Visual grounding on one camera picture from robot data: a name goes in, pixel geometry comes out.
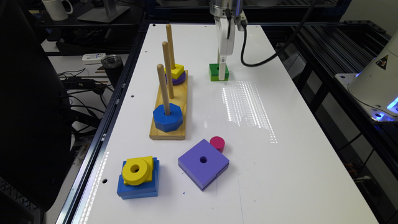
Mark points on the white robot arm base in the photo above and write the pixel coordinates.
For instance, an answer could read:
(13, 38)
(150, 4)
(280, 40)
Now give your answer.
(375, 87)

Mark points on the white mug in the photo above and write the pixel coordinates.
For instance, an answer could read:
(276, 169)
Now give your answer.
(56, 9)

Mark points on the small yellow square block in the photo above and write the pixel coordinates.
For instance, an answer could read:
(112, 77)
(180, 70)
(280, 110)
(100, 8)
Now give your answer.
(175, 72)

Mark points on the large purple square block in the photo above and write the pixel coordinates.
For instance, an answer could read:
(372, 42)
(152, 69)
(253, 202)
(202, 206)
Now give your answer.
(203, 163)

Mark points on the green square block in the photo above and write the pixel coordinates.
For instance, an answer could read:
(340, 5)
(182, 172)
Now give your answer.
(214, 72)

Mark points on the yellow ring block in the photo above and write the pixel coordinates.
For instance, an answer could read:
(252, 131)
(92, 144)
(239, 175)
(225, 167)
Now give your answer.
(137, 171)

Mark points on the blue octagon block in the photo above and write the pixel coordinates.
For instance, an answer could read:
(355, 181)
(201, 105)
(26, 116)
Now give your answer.
(167, 123)

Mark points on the blue square block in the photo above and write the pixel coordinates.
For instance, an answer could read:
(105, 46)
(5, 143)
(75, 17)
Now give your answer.
(148, 189)

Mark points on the monitor stand base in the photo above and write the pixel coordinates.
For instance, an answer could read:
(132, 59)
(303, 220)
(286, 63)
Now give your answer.
(106, 14)

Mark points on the pink cylinder block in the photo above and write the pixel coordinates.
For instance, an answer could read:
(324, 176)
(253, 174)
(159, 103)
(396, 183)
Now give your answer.
(218, 143)

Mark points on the black tumbler cup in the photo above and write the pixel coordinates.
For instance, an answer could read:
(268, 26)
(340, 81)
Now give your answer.
(113, 66)

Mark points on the rear wooden peg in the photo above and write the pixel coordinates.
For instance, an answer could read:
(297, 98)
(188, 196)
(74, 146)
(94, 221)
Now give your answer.
(171, 46)

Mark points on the black office chair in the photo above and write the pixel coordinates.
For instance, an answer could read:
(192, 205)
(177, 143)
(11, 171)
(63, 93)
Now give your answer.
(35, 133)

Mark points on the wooden peg base board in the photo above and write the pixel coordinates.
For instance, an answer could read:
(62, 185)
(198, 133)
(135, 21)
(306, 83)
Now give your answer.
(180, 99)

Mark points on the wooden peg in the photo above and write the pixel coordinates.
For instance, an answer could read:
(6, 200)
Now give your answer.
(165, 48)
(171, 46)
(163, 88)

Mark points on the purple round disc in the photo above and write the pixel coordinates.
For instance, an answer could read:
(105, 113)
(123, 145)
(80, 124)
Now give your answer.
(180, 79)

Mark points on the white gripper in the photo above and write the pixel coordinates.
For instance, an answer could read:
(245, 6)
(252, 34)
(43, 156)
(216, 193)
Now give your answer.
(225, 29)

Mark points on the middle wooden peg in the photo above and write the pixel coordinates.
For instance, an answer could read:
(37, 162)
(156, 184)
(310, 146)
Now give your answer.
(165, 48)

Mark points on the front wooden peg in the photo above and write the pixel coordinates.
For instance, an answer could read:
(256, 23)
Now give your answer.
(163, 88)

